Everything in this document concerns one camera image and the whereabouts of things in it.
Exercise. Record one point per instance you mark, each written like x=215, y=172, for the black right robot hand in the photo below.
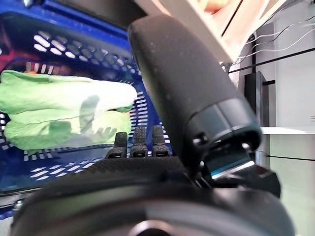
x=187, y=73

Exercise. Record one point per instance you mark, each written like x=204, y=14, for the green white napa cabbage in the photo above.
x=37, y=132
x=61, y=91

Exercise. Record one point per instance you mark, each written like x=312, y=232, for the blue plastic shopping basket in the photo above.
x=12, y=167

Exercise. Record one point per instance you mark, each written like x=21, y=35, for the wooden potato crate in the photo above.
x=197, y=24

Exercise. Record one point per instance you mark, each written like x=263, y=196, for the brown potato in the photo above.
x=215, y=5

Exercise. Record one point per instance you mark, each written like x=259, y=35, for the white metal table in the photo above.
x=288, y=130

